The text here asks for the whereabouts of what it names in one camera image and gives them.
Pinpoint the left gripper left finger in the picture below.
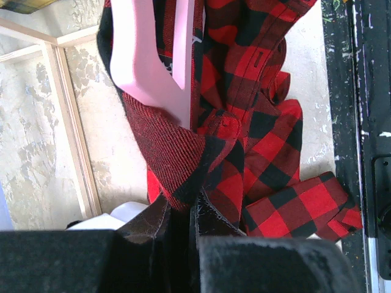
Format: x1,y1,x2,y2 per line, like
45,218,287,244
1,197,171,292

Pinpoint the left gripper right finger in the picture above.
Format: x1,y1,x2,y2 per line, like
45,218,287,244
188,192,359,292

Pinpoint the red black plaid shirt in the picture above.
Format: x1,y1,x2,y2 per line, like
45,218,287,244
96,0,364,242

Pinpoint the pink plastic hanger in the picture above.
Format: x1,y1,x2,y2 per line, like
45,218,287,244
110,1,194,129

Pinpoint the white hanging shirt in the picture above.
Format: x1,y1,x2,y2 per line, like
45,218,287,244
66,201,148,230

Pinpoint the yellow plaid shirt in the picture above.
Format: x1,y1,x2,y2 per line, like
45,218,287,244
1,0,56,14

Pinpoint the wooden clothes rack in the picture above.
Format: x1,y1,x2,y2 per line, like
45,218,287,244
0,17,103,219

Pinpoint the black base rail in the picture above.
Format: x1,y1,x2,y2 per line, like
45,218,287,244
321,1,390,292

